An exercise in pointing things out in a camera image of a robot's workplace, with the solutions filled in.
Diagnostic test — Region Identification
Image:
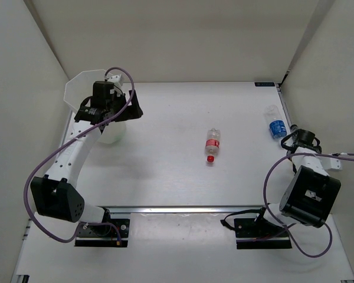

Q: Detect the clear bottle blue label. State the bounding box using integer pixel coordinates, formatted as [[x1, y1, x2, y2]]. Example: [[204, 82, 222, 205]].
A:
[[264, 105, 287, 139]]

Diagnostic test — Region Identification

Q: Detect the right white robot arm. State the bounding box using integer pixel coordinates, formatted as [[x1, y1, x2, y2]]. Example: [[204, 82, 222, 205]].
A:
[[253, 124, 342, 236]]

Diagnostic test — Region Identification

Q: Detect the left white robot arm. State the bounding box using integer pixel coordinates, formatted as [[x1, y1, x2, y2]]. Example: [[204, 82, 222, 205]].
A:
[[30, 74, 143, 236]]

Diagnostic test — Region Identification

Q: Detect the white translucent octagonal bin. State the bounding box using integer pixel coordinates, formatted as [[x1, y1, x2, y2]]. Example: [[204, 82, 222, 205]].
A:
[[64, 69, 126, 144]]

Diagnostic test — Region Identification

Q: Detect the clear bottle black label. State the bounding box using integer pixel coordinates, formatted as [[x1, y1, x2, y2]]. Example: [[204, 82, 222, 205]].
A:
[[290, 124, 298, 132]]

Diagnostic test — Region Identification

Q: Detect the clear bottle red label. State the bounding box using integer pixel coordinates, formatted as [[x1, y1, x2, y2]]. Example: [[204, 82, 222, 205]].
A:
[[205, 128, 221, 163]]

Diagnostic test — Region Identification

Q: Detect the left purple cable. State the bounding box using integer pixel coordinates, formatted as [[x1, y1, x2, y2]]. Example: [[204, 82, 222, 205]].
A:
[[23, 67, 135, 243]]

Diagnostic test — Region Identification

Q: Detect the purple cable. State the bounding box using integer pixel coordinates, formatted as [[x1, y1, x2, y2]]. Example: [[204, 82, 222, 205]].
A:
[[23, 67, 135, 243], [263, 152, 354, 258]]

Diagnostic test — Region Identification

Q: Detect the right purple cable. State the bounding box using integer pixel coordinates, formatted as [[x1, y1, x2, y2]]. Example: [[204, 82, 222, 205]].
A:
[[263, 152, 354, 258]]

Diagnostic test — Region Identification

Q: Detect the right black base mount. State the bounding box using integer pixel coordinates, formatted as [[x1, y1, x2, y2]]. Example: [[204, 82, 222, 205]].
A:
[[220, 208, 292, 250]]

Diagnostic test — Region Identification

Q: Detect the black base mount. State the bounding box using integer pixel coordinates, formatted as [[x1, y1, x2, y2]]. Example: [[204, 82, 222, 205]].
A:
[[220, 208, 292, 250], [74, 212, 130, 248]]

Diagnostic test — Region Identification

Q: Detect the aluminium rail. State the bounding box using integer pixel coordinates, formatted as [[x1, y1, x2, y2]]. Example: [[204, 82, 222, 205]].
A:
[[105, 206, 261, 214]]

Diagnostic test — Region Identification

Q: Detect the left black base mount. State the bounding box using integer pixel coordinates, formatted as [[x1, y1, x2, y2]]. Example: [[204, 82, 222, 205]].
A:
[[74, 212, 130, 248]]

